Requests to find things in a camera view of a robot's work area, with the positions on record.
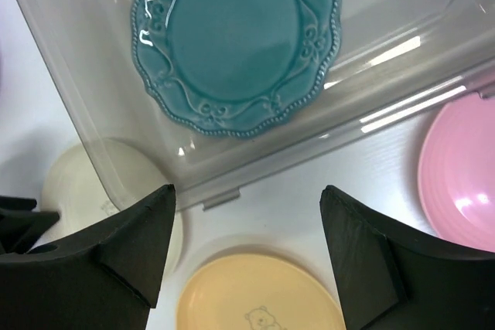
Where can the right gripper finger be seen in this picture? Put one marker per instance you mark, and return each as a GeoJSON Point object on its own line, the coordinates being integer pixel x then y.
{"type": "Point", "coordinates": [392, 276]}

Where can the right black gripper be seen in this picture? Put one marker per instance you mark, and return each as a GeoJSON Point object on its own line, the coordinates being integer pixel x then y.
{"type": "Point", "coordinates": [105, 276]}

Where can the cream plate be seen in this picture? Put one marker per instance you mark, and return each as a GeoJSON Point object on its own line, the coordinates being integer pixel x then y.
{"type": "Point", "coordinates": [73, 188]}

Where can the teal scalloped plate back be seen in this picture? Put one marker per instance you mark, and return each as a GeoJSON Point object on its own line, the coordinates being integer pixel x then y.
{"type": "Point", "coordinates": [234, 68]}

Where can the clear plastic bin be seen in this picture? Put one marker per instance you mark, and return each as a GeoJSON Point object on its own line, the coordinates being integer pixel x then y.
{"type": "Point", "coordinates": [397, 58]}

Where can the pink plate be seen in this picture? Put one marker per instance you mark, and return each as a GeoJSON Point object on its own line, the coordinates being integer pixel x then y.
{"type": "Point", "coordinates": [456, 173]}

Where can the orange plate centre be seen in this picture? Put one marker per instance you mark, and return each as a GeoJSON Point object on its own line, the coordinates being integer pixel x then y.
{"type": "Point", "coordinates": [254, 291]}

